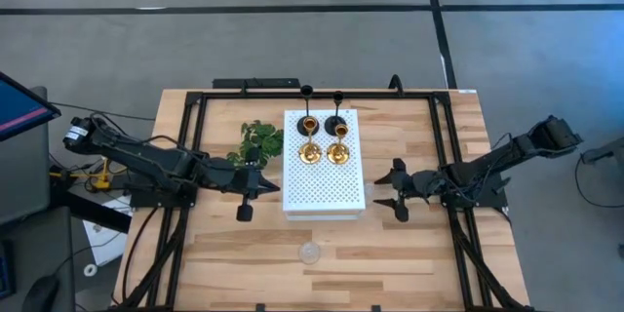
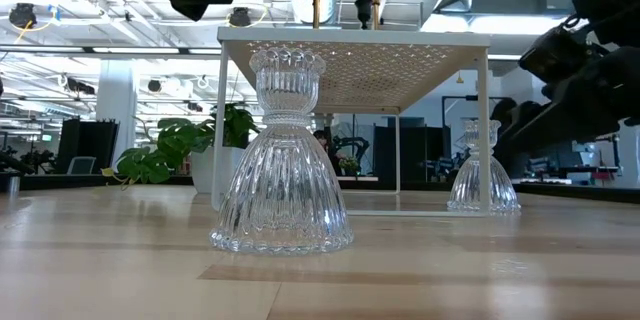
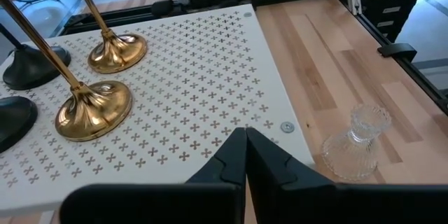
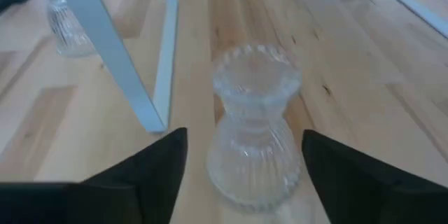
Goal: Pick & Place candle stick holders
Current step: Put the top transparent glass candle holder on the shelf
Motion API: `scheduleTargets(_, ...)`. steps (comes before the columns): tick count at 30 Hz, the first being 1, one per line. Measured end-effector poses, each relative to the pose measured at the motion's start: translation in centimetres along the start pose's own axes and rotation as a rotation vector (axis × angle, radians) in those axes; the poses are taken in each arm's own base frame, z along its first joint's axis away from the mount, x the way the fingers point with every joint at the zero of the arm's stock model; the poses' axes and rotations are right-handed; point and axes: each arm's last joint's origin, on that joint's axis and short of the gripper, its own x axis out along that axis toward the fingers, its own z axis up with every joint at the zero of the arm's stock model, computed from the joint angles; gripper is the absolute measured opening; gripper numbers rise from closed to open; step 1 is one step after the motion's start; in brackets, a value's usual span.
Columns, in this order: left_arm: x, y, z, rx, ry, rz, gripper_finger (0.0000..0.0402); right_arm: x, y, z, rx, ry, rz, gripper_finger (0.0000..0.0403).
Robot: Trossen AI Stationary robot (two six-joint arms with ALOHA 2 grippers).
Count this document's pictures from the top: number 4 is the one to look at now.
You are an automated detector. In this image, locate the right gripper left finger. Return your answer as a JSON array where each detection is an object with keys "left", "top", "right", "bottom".
[{"left": 0, "top": 127, "right": 188, "bottom": 224}]

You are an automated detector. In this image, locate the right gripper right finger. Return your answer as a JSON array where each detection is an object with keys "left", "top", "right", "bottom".
[{"left": 301, "top": 129, "right": 448, "bottom": 224}]

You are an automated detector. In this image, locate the clear glass candlestick holder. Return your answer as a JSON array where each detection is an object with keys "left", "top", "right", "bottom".
[
  {"left": 45, "top": 0, "right": 97, "bottom": 59},
  {"left": 206, "top": 43, "right": 304, "bottom": 214}
]

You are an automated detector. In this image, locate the white perforated metal shelf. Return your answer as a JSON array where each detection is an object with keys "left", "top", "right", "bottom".
[{"left": 20, "top": 0, "right": 448, "bottom": 134}]

